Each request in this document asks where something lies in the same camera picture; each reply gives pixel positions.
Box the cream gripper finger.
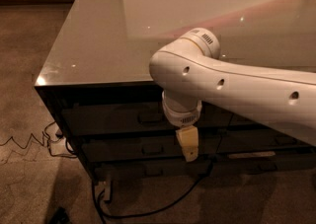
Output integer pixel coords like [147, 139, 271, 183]
[182, 146, 198, 162]

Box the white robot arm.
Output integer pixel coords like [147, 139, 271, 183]
[149, 28, 316, 162]

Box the dark cabinet with glossy top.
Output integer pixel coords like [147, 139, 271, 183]
[36, 0, 315, 182]

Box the dark object on floor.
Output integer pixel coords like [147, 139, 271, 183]
[47, 207, 71, 224]

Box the thick black floor cable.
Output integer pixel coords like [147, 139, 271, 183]
[90, 160, 215, 224]

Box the thin black zigzag cable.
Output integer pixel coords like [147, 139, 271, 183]
[0, 120, 78, 160]

